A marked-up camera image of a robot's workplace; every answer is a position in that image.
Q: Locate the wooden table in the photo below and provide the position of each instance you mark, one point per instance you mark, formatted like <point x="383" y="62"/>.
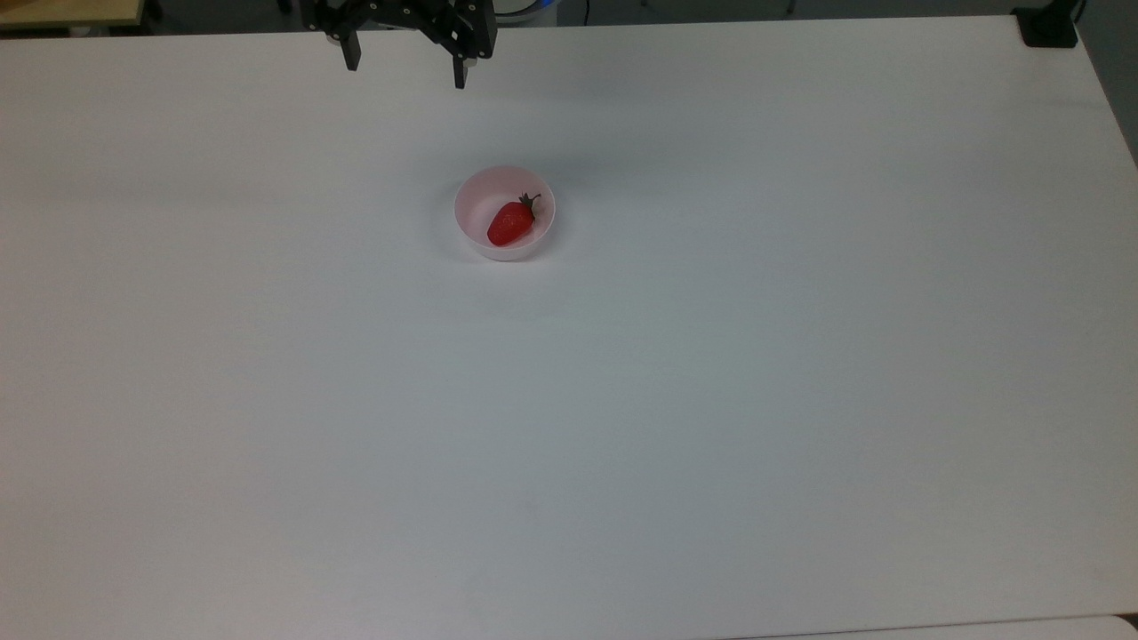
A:
<point x="62" y="11"/>

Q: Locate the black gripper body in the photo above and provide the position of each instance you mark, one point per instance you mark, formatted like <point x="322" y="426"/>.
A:
<point x="400" y="12"/>

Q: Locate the red strawberry with green leaves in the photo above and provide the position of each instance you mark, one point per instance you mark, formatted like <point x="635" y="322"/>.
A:
<point x="508" y="224"/>

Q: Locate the pale pink plastic bowl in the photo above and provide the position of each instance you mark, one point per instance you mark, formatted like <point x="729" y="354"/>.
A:
<point x="480" y="209"/>

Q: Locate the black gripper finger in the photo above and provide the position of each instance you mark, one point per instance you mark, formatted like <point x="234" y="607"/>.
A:
<point x="460" y="73"/>
<point x="352" y="53"/>

